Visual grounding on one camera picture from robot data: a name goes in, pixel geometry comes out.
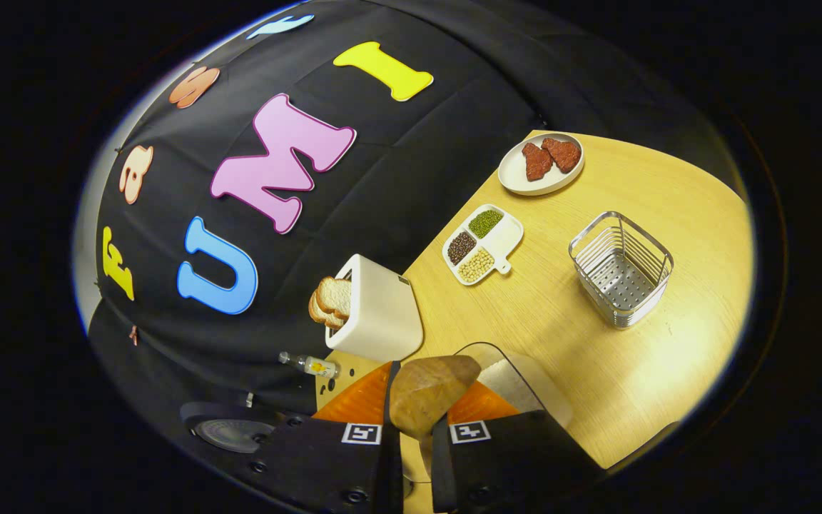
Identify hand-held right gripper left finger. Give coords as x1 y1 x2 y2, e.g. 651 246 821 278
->
250 361 405 514

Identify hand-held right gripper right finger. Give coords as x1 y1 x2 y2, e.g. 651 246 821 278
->
431 380 608 514

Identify wooden spoon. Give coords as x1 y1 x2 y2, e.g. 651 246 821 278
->
388 355 482 486

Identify white rice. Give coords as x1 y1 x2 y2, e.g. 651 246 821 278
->
479 359 544 413

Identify metal wire chopstick holder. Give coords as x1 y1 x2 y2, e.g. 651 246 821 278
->
569 211 674 330

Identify small clear glass bottle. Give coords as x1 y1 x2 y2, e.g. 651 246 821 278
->
279 351 341 380

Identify white toaster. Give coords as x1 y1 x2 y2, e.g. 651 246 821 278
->
325 253 425 363

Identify toasted bread slice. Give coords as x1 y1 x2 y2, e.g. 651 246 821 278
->
316 277 352 318
309 293 344 330

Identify pale soybeans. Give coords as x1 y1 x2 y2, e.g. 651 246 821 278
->
458 247 496 283

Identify dark brown beans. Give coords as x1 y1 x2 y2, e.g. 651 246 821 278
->
447 231 477 266

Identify white divided dish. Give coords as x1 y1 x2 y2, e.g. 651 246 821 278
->
442 203 524 287

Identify green mung beans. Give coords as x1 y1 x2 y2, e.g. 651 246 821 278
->
468 209 504 240

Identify black backdrop cloth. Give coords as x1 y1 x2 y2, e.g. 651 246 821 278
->
86 0 747 458

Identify round white plate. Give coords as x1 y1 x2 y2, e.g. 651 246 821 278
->
498 132 586 197

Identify red meat piece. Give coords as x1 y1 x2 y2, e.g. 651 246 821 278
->
542 137 582 174
522 142 554 182

